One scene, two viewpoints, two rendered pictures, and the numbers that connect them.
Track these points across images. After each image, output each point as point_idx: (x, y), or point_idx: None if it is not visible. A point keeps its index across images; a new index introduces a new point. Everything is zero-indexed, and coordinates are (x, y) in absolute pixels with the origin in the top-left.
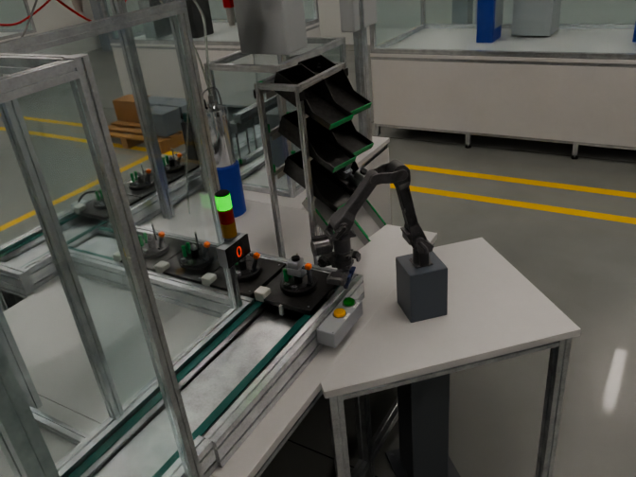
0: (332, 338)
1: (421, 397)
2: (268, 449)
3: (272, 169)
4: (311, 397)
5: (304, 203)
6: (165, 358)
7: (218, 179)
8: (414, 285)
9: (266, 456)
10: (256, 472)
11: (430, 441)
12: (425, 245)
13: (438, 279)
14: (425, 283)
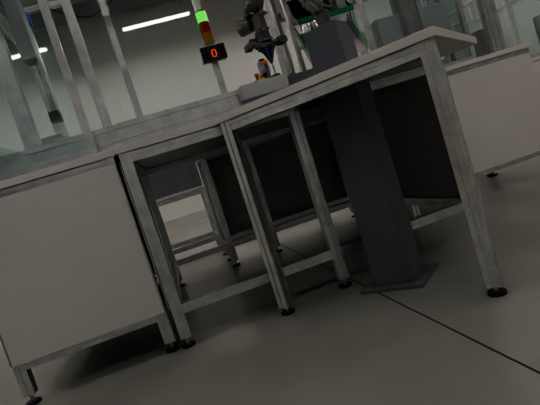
0: (240, 90)
1: (349, 168)
2: (148, 137)
3: (276, 16)
4: (206, 124)
5: (296, 34)
6: (54, 36)
7: (199, 4)
8: (308, 42)
9: (145, 142)
10: (134, 149)
11: (376, 226)
12: (313, 4)
13: (329, 33)
14: (318, 38)
